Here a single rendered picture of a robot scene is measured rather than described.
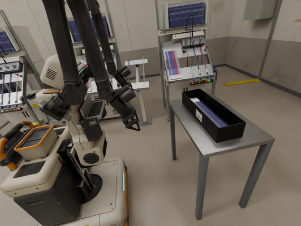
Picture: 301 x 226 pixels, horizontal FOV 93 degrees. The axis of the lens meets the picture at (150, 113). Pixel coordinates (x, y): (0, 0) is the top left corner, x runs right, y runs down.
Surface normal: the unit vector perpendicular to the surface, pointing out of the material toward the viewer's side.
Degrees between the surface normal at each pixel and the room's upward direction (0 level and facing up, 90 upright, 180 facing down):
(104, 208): 0
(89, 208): 0
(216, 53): 90
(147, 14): 90
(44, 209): 90
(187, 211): 0
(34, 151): 92
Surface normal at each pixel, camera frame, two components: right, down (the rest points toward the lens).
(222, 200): -0.12, -0.85
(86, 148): 0.17, 0.49
